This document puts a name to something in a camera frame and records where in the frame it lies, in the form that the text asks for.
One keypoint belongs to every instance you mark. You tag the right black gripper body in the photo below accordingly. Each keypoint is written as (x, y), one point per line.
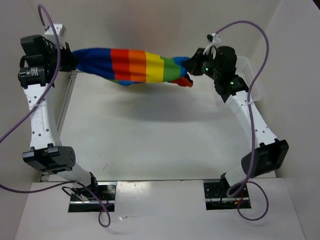
(204, 65)

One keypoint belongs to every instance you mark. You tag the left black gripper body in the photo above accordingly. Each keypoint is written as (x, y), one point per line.
(66, 64)

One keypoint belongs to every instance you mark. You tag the rainbow striped shorts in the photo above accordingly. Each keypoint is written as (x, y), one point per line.
(128, 66)

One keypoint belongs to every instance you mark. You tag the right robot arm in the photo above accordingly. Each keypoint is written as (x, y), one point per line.
(267, 151)

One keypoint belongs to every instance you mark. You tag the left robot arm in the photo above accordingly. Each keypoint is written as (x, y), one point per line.
(41, 62)

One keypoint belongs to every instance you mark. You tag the aluminium table edge rail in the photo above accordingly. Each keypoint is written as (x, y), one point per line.
(60, 120)

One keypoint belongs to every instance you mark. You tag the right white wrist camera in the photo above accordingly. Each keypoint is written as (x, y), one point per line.
(214, 42)

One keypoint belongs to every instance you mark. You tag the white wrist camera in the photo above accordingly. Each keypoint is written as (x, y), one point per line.
(214, 42)
(60, 31)

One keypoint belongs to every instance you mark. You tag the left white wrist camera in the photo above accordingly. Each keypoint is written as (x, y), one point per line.
(60, 31)

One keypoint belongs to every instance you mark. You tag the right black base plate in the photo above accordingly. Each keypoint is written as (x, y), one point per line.
(215, 199)

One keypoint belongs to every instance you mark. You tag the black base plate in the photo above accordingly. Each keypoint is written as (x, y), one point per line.
(86, 203)
(215, 199)

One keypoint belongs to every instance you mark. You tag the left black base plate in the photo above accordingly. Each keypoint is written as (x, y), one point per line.
(86, 203)

